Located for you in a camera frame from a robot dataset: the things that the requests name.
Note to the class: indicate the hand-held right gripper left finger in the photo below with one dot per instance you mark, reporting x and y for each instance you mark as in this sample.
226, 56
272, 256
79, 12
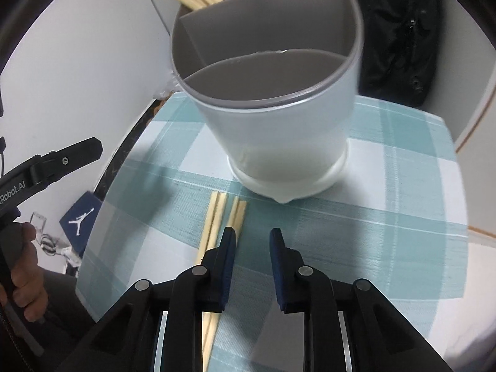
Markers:
228, 263

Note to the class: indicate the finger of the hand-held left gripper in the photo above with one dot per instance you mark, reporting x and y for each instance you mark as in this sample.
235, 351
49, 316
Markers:
73, 155

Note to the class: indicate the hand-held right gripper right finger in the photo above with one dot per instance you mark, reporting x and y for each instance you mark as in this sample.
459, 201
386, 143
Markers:
277, 267

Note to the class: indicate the pile of wooden chopsticks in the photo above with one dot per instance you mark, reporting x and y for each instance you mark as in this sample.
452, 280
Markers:
217, 221

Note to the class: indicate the grey white utensil holder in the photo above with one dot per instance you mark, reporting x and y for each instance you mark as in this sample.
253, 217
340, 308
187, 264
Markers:
279, 135

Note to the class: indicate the person's left hand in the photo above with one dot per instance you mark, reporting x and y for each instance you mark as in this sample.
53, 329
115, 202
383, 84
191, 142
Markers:
31, 294

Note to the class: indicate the blue shoe box white logo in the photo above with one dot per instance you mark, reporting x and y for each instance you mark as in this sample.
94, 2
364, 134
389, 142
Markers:
79, 221

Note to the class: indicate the teal checked tablecloth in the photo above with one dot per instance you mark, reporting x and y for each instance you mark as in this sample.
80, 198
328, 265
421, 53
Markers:
387, 201

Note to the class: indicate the black backpack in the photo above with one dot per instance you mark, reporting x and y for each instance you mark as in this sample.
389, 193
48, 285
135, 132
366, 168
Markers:
395, 38

